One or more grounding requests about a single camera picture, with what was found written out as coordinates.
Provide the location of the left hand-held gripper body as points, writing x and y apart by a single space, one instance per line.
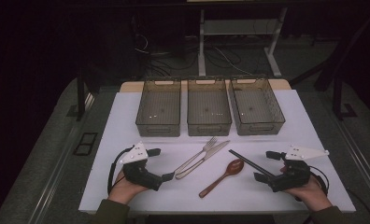
139 175

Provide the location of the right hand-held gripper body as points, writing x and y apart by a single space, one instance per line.
293 174

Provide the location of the brown wooden spoon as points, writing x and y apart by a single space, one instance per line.
235 166

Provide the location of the smoky clear plastic bin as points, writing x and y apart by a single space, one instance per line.
208 102
254 99
158 105

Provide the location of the steel table knife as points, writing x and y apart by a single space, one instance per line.
217 148

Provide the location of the person's left hand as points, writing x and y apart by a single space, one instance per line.
122 189

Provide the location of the person's right hand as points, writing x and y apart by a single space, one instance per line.
314 196

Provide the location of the black metal stand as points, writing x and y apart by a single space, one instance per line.
337 99

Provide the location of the black slanted stand leg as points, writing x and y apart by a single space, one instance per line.
335 62

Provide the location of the metal floor rail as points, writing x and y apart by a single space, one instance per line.
359 155
61 161

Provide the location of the white desk frame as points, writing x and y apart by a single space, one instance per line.
201 46

